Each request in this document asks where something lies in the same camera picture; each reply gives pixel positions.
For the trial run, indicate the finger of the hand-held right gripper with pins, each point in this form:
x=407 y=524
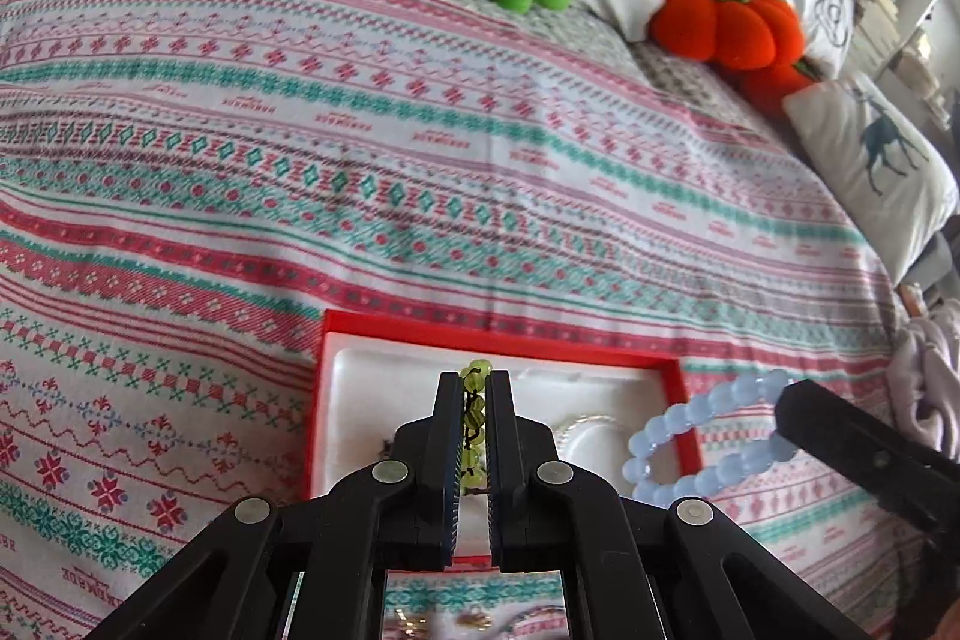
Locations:
x=847 y=434

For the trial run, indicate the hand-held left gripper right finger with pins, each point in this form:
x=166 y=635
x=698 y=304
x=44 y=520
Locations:
x=493 y=475

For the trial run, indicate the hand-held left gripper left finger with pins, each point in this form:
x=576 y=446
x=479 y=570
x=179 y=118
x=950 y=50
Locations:
x=453 y=475

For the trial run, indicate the red jewelry box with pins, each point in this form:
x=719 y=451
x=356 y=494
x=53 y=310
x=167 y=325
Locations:
x=360 y=385

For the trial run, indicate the crumpled white cloth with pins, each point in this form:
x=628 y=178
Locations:
x=926 y=377

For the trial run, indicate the white pillow with deer print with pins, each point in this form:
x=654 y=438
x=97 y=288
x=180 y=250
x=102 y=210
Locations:
x=877 y=160

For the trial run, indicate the red green patterned blanket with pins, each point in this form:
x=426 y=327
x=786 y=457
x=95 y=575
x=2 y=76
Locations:
x=375 y=160

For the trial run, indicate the stack of books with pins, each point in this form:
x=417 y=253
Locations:
x=892 y=25

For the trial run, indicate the orange pumpkin plush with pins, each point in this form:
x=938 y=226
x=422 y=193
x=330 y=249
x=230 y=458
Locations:
x=720 y=29

